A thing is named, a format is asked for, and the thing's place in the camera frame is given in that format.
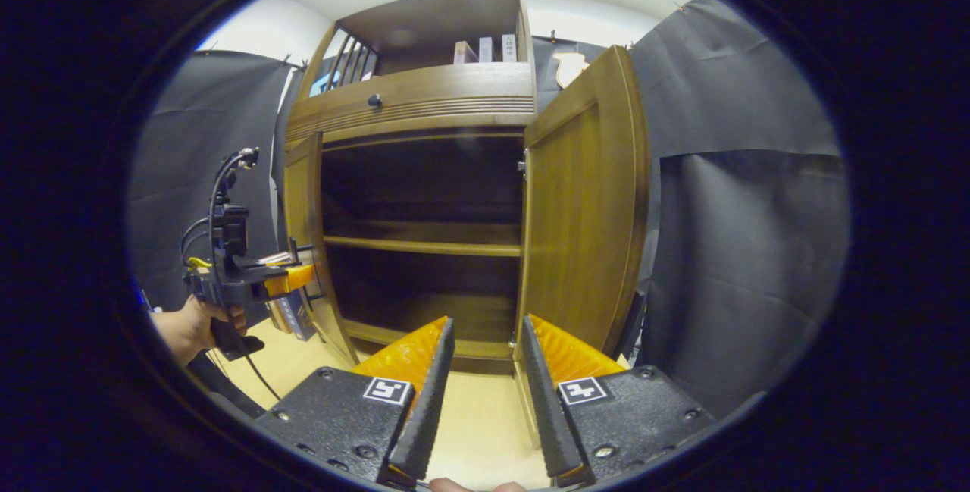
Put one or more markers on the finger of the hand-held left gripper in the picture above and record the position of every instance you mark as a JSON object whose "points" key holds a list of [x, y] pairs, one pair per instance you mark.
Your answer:
{"points": [[292, 278]]}

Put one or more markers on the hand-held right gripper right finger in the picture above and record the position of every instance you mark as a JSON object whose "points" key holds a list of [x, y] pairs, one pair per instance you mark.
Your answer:
{"points": [[542, 408]]}

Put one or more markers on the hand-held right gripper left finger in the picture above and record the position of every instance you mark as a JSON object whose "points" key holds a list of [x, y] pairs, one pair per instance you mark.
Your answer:
{"points": [[428, 416]]}

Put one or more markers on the wooden double-door shoe cabinet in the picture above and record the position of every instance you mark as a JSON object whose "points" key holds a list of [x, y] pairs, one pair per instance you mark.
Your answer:
{"points": [[424, 22]]}

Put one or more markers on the metal door hinge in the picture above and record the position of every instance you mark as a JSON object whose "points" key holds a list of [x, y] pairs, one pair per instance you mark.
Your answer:
{"points": [[522, 167]]}

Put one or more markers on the wooden cabinet drawer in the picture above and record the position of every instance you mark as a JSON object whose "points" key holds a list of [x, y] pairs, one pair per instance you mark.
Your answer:
{"points": [[455, 86]]}

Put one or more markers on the wooden inner shelf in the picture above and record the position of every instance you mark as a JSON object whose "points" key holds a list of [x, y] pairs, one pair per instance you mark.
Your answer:
{"points": [[424, 246]]}

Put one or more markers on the black drawer knob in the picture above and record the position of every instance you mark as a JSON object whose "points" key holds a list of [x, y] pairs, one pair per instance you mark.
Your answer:
{"points": [[374, 101]]}

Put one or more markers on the black backdrop cloth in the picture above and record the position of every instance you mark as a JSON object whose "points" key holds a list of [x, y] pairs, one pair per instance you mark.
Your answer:
{"points": [[743, 249]]}

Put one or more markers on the pinkish book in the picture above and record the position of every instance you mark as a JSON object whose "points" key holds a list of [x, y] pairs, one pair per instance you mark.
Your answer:
{"points": [[464, 52]]}

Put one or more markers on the grey book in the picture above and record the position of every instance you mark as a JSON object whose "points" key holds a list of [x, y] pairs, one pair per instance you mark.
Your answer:
{"points": [[485, 49]]}

